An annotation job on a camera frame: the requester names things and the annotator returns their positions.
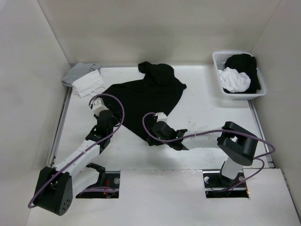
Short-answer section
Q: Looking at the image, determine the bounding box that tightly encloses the purple cable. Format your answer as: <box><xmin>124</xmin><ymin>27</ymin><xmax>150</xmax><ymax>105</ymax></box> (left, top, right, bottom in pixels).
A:
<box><xmin>143</xmin><ymin>112</ymin><xmax>276</xmax><ymax>191</ymax></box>
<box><xmin>27</xmin><ymin>93</ymin><xmax>126</xmax><ymax>209</ymax></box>

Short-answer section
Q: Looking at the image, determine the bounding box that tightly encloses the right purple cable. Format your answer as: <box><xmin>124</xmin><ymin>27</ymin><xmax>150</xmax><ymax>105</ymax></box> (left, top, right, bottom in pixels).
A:
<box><xmin>143</xmin><ymin>112</ymin><xmax>276</xmax><ymax>191</ymax></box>

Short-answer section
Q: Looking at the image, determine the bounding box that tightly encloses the black garment in basket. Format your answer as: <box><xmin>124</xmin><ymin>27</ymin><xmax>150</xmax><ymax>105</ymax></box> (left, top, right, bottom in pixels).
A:
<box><xmin>224</xmin><ymin>54</ymin><xmax>261</xmax><ymax>94</ymax></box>

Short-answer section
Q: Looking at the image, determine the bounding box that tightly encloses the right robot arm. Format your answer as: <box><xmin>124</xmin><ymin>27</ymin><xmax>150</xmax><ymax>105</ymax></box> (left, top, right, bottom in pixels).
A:
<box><xmin>147</xmin><ymin>121</ymin><xmax>258</xmax><ymax>187</ymax></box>

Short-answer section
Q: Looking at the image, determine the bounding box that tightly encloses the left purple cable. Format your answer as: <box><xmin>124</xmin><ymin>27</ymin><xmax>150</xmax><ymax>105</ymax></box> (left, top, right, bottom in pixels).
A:
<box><xmin>27</xmin><ymin>93</ymin><xmax>126</xmax><ymax>209</ymax></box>

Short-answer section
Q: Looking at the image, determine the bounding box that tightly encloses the folded grey tank top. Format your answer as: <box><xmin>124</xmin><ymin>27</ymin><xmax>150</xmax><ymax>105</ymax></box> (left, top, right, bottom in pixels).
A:
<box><xmin>61</xmin><ymin>62</ymin><xmax>101</xmax><ymax>87</ymax></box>

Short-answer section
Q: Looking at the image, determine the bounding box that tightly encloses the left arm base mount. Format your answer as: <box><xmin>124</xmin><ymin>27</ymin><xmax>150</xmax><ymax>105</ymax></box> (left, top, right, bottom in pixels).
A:
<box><xmin>76</xmin><ymin>163</ymin><xmax>120</xmax><ymax>199</ymax></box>

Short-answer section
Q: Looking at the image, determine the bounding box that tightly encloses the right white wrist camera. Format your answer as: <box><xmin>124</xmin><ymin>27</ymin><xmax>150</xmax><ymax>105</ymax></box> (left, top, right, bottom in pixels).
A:
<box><xmin>154</xmin><ymin>112</ymin><xmax>167</xmax><ymax>122</ymax></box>

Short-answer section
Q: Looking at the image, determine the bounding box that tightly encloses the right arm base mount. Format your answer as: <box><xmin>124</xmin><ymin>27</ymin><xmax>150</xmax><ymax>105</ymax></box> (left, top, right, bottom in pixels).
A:
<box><xmin>203</xmin><ymin>171</ymin><xmax>249</xmax><ymax>198</ymax></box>

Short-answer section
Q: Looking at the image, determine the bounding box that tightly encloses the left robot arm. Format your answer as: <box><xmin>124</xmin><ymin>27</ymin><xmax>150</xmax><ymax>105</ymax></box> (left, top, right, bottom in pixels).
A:
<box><xmin>28</xmin><ymin>110</ymin><xmax>124</xmax><ymax>216</ymax></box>

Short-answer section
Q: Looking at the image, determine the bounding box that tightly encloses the white plastic laundry basket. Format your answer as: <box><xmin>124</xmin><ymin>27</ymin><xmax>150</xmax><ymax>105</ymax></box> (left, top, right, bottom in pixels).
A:
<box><xmin>212</xmin><ymin>51</ymin><xmax>267</xmax><ymax>100</ymax></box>

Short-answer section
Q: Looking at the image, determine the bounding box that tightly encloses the crumpled white tank top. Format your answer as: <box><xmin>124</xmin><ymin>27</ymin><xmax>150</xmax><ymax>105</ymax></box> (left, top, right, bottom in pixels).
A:
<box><xmin>218</xmin><ymin>67</ymin><xmax>251</xmax><ymax>93</ymax></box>

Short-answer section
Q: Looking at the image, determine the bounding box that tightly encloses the black tank top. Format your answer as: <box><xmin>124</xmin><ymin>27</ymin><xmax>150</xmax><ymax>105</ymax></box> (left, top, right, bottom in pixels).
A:
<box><xmin>104</xmin><ymin>62</ymin><xmax>187</xmax><ymax>141</ymax></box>

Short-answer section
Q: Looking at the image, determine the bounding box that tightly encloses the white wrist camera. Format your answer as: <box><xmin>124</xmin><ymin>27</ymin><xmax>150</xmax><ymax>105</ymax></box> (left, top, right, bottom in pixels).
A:
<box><xmin>89</xmin><ymin>97</ymin><xmax>108</xmax><ymax>116</ymax></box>
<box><xmin>154</xmin><ymin>112</ymin><xmax>167</xmax><ymax>122</ymax></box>

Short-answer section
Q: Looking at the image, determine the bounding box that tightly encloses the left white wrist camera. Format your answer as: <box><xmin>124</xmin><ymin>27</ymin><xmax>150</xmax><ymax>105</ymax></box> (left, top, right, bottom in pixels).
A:
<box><xmin>89</xmin><ymin>97</ymin><xmax>108</xmax><ymax>116</ymax></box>

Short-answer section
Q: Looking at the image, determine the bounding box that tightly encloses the folded white tank top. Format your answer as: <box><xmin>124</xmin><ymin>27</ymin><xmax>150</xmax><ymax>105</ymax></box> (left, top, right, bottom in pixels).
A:
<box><xmin>71</xmin><ymin>70</ymin><xmax>104</xmax><ymax>97</ymax></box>

